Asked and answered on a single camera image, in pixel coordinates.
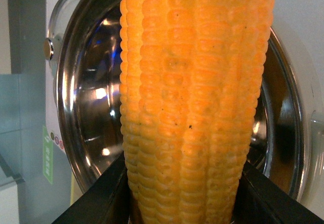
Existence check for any yellow corn cob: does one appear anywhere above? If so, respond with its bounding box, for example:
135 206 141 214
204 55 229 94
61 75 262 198
119 0 274 223

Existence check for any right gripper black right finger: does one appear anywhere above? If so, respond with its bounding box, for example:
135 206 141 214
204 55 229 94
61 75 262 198
232 162 323 223

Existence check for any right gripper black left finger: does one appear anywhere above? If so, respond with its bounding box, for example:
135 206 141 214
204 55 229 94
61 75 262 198
53 154 130 224

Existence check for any cream steel cooking pot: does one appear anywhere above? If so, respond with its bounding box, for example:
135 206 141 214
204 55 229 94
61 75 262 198
55 0 323 213

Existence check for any steel glass pot lid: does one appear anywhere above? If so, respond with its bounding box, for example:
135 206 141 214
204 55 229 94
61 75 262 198
43 0 80 105

